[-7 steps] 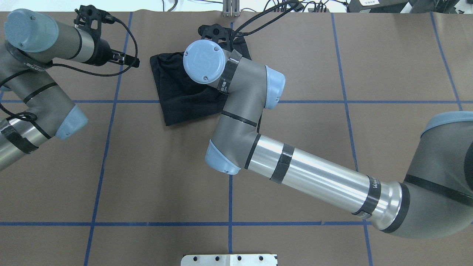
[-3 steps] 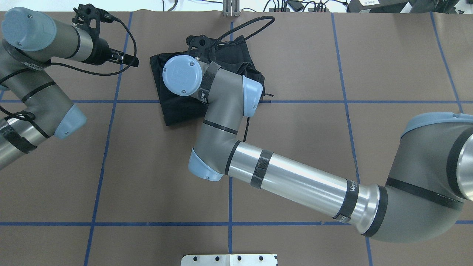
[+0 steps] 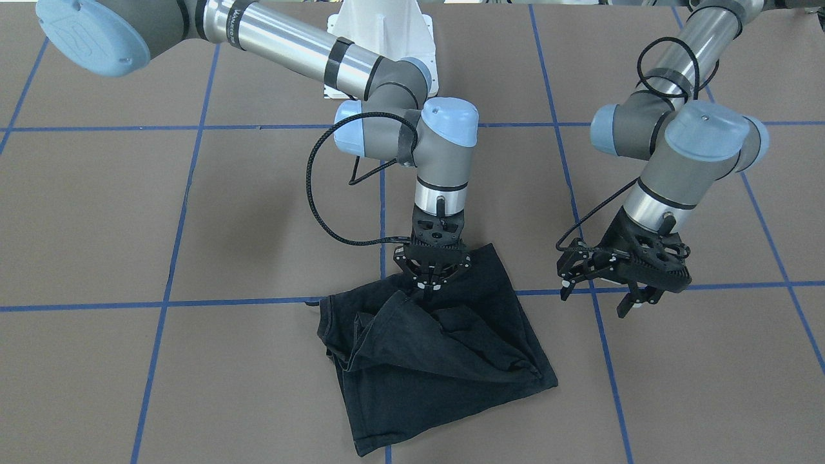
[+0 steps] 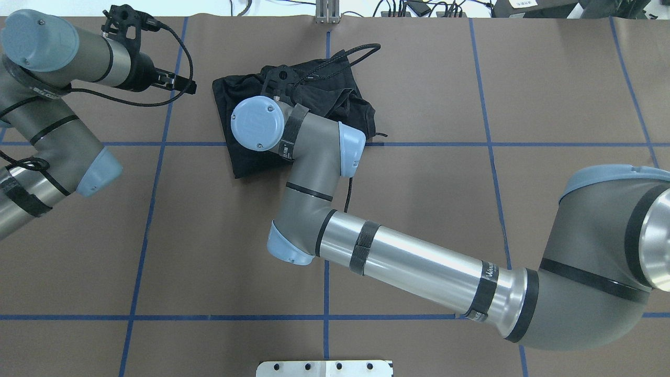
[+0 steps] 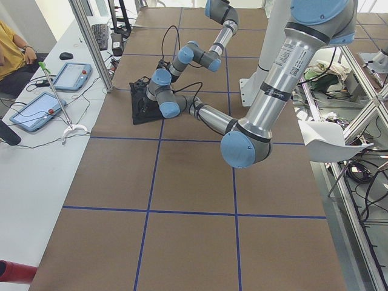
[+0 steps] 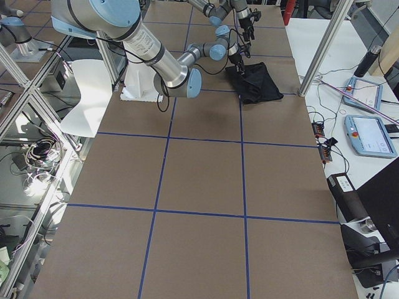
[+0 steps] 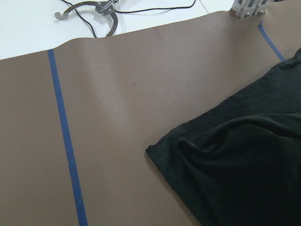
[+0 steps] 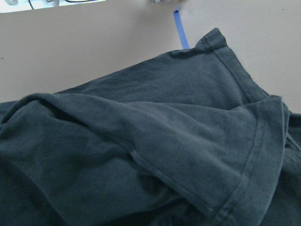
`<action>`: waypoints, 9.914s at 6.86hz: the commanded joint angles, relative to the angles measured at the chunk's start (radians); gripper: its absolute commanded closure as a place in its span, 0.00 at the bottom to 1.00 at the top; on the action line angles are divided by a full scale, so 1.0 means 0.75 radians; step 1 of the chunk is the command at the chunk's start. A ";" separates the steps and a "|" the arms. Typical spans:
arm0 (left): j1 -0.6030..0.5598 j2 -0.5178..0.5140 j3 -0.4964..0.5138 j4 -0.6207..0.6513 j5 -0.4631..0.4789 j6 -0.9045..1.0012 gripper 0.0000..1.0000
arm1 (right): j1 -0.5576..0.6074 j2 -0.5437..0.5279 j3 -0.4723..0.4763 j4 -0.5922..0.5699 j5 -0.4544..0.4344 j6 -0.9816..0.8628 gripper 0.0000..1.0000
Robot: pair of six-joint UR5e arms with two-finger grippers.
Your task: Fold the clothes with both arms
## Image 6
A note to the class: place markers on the black orange usb hub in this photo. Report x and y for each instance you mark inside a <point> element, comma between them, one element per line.
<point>318,129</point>

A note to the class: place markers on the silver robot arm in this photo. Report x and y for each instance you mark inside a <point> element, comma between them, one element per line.
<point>122,22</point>
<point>216,14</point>

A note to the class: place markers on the white curved sheet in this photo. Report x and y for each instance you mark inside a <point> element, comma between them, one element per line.
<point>95,89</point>

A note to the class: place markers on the black water bottle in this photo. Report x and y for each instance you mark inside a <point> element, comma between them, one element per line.
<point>367,61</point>

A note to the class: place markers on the aluminium frame post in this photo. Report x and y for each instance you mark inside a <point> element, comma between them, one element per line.
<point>341,9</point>

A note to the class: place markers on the near blue teach pendant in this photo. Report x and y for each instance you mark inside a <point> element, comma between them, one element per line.
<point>369,137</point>

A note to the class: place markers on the small black box device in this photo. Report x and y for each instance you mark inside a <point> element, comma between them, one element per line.
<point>330,142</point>

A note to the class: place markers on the black label box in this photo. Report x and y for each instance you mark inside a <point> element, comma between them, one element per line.
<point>346,197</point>

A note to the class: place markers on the black printed t-shirt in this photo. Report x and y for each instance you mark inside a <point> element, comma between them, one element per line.
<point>255,85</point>

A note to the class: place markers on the far blue teach pendant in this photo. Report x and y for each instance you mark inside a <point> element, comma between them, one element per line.
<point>365,91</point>

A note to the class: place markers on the brown paper table cover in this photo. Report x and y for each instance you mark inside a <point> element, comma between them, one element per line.
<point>210,199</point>

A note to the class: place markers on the blue teach pendant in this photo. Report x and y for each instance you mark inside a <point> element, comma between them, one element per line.
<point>369,137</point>
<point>365,91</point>

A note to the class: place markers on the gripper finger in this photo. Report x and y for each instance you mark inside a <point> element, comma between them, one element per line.
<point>248,34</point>
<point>240,68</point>

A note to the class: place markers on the black monitor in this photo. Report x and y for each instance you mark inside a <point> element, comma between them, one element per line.
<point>379,196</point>

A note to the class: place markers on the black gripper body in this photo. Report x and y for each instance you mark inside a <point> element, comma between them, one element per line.
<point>245,23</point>
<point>235,58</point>

